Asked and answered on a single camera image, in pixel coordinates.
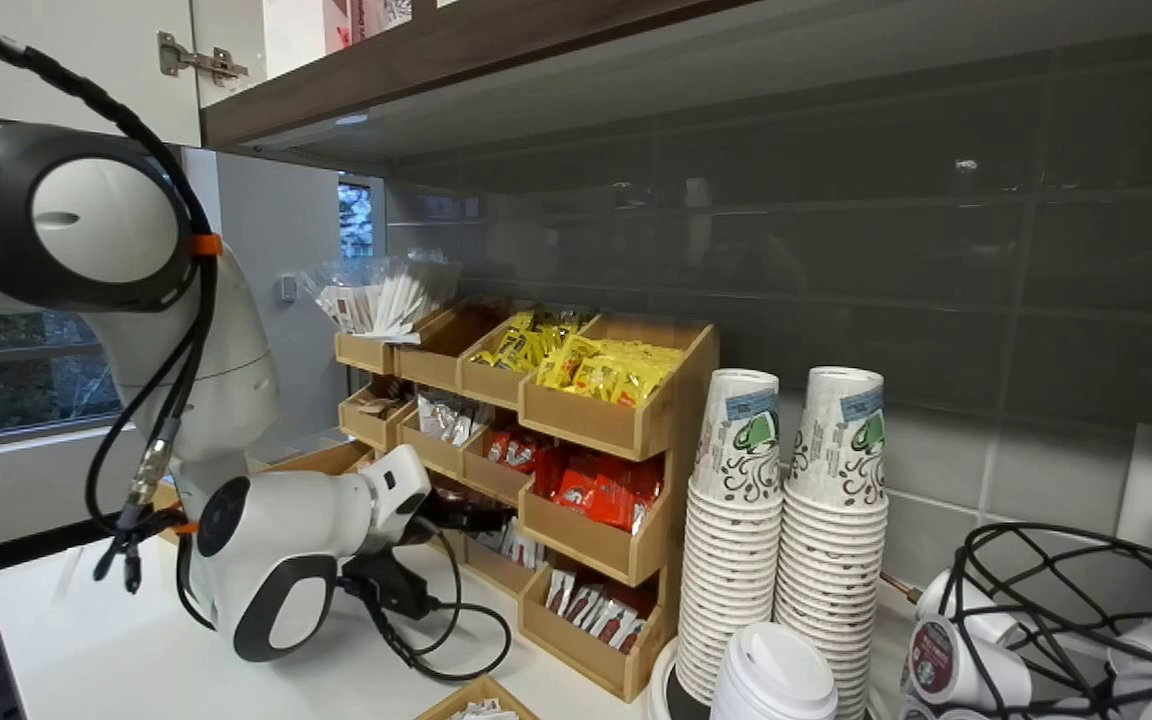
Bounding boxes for printed paper cups stack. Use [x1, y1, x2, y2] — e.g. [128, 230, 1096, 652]
[673, 366, 789, 712]
[773, 361, 897, 720]

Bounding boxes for wooden tiered condiment organizer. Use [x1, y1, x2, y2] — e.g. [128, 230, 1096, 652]
[328, 323, 417, 461]
[518, 316, 726, 707]
[452, 311, 578, 601]
[384, 301, 514, 565]

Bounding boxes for large window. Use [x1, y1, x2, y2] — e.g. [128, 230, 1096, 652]
[0, 297, 128, 453]

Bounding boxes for low wooden box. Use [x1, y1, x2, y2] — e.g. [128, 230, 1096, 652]
[270, 438, 378, 480]

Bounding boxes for narrow window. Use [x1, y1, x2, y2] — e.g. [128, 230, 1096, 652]
[333, 178, 380, 293]

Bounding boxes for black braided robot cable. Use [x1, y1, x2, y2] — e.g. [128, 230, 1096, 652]
[0, 14, 522, 690]

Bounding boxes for red white box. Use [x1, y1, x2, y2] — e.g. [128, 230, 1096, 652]
[320, 0, 417, 55]

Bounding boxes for red white packets pile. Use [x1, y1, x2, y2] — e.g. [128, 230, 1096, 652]
[480, 425, 558, 480]

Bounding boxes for coffee pods pile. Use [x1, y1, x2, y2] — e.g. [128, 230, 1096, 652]
[897, 569, 1152, 720]

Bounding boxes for yellow mustard packets pile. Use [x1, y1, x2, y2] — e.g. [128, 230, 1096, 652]
[534, 333, 689, 414]

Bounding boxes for black wire basket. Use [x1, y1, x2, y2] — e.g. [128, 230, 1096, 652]
[931, 518, 1152, 720]

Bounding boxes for gold yellow packets pile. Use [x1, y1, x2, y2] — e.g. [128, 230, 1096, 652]
[473, 308, 588, 379]

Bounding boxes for metal cabinet hinge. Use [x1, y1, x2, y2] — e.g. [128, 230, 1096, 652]
[156, 29, 252, 90]

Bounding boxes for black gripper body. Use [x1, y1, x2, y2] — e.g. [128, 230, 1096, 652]
[412, 484, 487, 540]

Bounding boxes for white paper stick packs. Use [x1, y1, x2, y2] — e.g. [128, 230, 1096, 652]
[356, 272, 446, 343]

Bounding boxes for upper wall cabinet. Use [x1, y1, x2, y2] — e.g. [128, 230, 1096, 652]
[0, 0, 1152, 174]

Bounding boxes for sriracha sauce packets pile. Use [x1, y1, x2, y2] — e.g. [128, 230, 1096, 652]
[539, 565, 650, 657]

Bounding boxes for white cup lids stack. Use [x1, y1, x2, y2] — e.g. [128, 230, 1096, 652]
[708, 617, 842, 720]

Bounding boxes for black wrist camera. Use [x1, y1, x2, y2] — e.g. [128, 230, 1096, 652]
[336, 540, 446, 630]

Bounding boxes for brown sugar packets pile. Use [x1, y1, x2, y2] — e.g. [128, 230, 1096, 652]
[347, 376, 407, 422]

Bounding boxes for small wooden packet box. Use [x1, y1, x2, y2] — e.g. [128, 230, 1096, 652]
[412, 674, 539, 720]

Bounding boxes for red ketchup packets pile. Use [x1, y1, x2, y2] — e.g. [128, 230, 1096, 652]
[543, 445, 668, 537]

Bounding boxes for clear wrapped straws bundle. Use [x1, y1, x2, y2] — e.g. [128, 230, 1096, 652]
[312, 280, 374, 336]

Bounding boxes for silver white packets pile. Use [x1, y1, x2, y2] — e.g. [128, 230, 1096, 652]
[412, 391, 498, 453]

